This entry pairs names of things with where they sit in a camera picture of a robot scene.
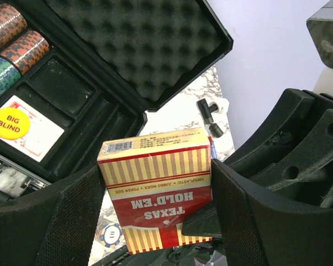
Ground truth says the brown chip stack front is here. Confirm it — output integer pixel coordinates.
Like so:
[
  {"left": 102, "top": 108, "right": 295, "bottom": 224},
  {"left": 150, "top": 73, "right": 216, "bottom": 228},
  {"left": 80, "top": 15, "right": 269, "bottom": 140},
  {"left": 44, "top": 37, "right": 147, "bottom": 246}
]
[{"left": 0, "top": 30, "right": 50, "bottom": 75}]

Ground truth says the orange big blind button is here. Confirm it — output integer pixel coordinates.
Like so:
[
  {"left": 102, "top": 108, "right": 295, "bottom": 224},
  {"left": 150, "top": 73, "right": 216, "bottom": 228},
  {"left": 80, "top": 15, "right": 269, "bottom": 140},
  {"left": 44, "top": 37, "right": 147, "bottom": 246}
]
[{"left": 0, "top": 108, "right": 31, "bottom": 140}]

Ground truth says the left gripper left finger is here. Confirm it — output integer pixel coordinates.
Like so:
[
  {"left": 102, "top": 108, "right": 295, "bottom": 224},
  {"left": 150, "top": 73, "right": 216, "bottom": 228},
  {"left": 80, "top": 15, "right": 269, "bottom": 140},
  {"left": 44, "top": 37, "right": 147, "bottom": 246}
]
[{"left": 0, "top": 166, "right": 105, "bottom": 265}]

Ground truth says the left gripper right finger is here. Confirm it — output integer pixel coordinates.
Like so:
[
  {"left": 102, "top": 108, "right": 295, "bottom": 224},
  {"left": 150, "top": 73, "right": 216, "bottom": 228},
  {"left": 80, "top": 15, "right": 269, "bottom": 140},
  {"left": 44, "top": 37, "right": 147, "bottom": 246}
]
[{"left": 211, "top": 160, "right": 333, "bottom": 265}]

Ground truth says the blue red pen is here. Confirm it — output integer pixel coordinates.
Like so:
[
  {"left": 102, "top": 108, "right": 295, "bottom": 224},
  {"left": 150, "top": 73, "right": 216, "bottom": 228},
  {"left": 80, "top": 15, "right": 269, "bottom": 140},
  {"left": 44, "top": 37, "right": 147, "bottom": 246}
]
[{"left": 208, "top": 136, "right": 218, "bottom": 159}]

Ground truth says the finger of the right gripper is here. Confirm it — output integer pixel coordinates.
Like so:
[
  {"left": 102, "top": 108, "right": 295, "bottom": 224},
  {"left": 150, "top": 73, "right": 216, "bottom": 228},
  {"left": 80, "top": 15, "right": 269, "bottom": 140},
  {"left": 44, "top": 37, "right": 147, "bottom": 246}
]
[
  {"left": 181, "top": 202, "right": 222, "bottom": 238},
  {"left": 225, "top": 89, "right": 333, "bottom": 208}
]

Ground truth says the brown chip stack rear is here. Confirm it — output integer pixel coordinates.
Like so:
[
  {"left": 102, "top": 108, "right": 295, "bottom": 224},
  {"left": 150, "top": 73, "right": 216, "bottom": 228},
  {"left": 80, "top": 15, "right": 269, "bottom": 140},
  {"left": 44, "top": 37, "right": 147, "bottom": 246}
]
[{"left": 0, "top": 3, "right": 28, "bottom": 49}]

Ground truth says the white poker chip stack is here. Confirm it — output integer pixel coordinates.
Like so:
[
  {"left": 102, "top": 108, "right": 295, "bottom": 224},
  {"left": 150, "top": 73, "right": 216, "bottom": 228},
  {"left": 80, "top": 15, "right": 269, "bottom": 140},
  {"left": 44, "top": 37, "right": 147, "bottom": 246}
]
[{"left": 94, "top": 217, "right": 123, "bottom": 249}]

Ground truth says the black poker set case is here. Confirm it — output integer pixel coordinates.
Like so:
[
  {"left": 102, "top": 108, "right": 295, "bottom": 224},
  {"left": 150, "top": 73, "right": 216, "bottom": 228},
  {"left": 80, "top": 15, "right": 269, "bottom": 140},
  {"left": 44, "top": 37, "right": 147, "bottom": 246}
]
[{"left": 0, "top": 0, "right": 234, "bottom": 208}]

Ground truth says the green chip stack front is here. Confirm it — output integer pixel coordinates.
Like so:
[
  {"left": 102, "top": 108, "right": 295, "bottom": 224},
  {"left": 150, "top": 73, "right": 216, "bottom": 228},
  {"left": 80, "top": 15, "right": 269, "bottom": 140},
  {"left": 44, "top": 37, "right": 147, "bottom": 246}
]
[{"left": 0, "top": 57, "right": 21, "bottom": 96}]

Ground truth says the red playing card deck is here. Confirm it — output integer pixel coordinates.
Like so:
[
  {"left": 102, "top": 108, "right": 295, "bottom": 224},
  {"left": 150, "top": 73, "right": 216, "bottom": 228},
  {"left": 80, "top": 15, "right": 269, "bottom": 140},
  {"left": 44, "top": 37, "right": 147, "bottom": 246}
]
[{"left": 0, "top": 96, "right": 64, "bottom": 162}]

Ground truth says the black t-shaped knob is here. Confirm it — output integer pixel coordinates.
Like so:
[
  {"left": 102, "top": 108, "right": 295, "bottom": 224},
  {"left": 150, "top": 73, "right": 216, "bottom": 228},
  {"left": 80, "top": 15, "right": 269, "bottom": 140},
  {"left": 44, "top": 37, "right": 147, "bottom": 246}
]
[{"left": 197, "top": 99, "right": 224, "bottom": 138}]

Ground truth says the brown chip stack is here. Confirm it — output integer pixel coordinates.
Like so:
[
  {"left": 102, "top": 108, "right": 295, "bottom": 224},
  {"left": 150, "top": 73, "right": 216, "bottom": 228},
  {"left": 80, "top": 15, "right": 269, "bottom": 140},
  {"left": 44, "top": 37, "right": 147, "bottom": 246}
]
[
  {"left": 0, "top": 30, "right": 50, "bottom": 75},
  {"left": 0, "top": 3, "right": 28, "bottom": 49}
]

